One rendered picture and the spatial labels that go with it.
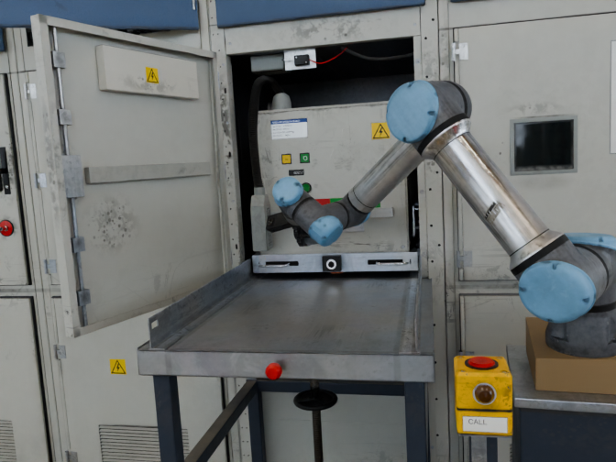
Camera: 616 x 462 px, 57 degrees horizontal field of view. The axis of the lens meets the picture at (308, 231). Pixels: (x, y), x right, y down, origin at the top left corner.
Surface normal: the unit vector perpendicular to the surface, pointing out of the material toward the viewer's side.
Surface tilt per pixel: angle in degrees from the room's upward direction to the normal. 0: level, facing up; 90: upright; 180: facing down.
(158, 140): 90
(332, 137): 90
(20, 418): 90
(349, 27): 90
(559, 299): 100
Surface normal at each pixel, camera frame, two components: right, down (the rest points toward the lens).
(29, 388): -0.21, 0.13
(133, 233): 0.87, 0.01
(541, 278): -0.57, 0.31
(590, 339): -0.36, -0.10
